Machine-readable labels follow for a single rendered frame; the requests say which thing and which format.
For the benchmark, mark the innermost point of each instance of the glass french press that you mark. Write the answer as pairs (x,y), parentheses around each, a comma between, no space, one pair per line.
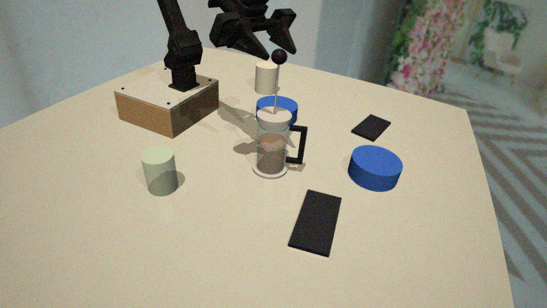
(273,126)

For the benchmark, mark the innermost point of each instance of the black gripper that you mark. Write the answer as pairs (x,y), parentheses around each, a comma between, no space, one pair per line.
(235,30)

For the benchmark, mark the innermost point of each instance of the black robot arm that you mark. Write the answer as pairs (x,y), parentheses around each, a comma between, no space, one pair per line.
(184,45)

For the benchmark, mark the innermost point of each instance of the beige cylinder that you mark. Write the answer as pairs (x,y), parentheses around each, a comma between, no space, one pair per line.
(266,74)

